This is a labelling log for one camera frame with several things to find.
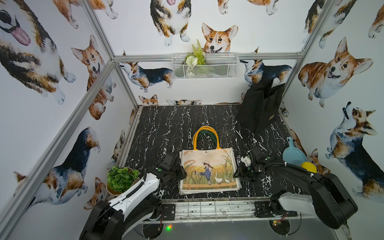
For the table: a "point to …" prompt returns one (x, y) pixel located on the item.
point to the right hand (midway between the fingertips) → (236, 176)
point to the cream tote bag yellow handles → (235, 184)
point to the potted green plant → (120, 179)
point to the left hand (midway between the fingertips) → (186, 173)
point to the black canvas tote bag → (260, 104)
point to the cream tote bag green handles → (207, 170)
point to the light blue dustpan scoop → (293, 155)
